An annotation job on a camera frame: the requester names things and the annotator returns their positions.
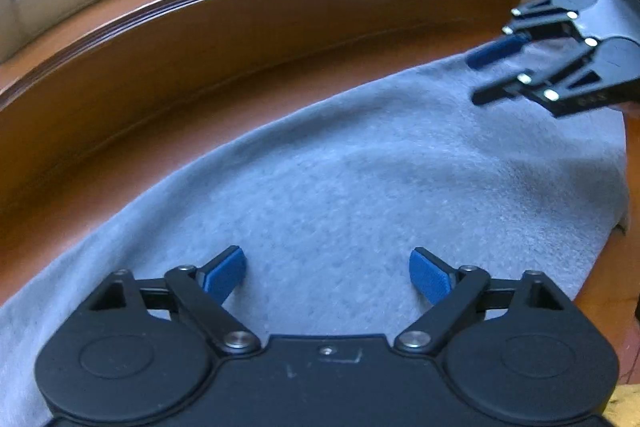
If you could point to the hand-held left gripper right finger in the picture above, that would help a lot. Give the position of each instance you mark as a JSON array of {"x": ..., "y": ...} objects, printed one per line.
[{"x": 430, "y": 278}]

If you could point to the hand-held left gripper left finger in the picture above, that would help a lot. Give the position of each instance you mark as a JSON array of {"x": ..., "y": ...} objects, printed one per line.
[{"x": 225, "y": 276}]

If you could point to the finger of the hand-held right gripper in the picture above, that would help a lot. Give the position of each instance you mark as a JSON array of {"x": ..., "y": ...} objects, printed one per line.
[
  {"x": 505, "y": 89},
  {"x": 495, "y": 51}
]

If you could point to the grey sweatpants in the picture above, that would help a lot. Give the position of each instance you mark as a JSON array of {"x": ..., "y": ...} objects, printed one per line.
[{"x": 350, "y": 187}]

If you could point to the wooden window sill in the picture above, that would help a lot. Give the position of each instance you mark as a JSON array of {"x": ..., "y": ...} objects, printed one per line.
[{"x": 200, "y": 57}]

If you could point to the person's yellow fleece jacket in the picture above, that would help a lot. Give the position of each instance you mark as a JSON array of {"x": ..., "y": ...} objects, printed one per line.
[{"x": 627, "y": 409}]

